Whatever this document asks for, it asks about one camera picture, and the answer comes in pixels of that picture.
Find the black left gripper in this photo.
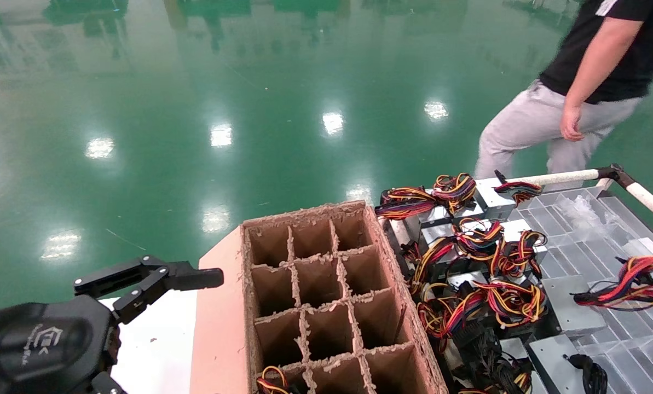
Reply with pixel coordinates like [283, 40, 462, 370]
[0, 256, 225, 394]

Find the person's right forearm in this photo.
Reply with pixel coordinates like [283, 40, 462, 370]
[564, 25, 633, 110]

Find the person's right hand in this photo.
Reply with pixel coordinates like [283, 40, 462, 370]
[560, 104, 585, 142]

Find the brown cardboard divider box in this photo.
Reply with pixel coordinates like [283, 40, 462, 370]
[189, 200, 448, 394]

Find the person in black shirt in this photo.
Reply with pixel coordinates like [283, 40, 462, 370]
[473, 0, 653, 191]

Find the clear plastic bag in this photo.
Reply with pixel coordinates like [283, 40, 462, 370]
[556, 194, 607, 229]

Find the clear plastic compartment tray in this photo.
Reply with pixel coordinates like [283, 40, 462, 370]
[510, 186, 653, 394]

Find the wire bundle bottom cell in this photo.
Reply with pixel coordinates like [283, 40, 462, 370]
[255, 366, 291, 394]

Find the power supply with black-sleeved cables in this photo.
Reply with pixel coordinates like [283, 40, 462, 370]
[451, 322, 534, 394]

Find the power supply middle wire bundle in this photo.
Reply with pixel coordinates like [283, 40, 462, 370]
[418, 217, 505, 258]

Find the power supply with red cables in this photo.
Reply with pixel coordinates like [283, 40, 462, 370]
[475, 176, 544, 221]

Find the power supply with black cables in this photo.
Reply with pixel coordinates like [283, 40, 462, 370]
[528, 335, 609, 394]

